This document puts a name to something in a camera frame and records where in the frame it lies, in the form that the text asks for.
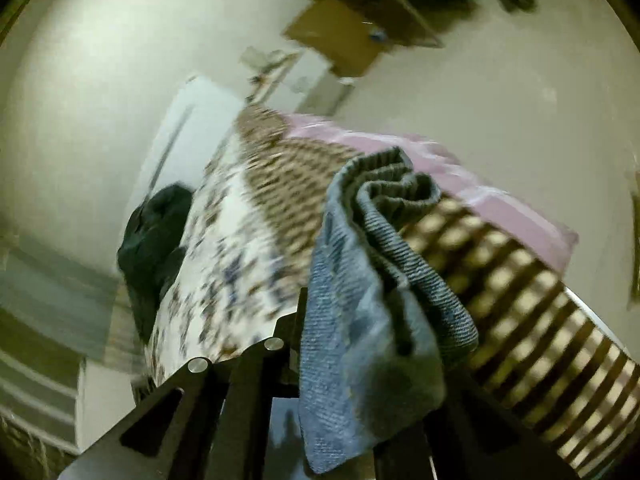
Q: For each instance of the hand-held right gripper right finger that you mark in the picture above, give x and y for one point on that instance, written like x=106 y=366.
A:
x=467 y=410

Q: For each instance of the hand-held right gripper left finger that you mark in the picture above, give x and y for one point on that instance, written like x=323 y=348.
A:
x=287 y=332

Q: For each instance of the patterned bed blanket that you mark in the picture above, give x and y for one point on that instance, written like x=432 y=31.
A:
x=350 y=260

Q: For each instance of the dark cloth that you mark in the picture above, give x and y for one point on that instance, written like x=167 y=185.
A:
x=152 y=250

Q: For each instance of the brown wooden cabinet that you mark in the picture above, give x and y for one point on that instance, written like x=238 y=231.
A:
x=350 y=25

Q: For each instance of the blue denim pants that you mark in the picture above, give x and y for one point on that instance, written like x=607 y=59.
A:
x=372 y=280

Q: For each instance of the striped floor mat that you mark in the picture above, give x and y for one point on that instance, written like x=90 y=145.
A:
x=45 y=355

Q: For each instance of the white door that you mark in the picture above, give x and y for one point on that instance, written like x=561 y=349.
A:
x=180 y=135

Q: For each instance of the pink bed sheet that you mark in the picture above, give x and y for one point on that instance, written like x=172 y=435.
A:
x=435 y=170

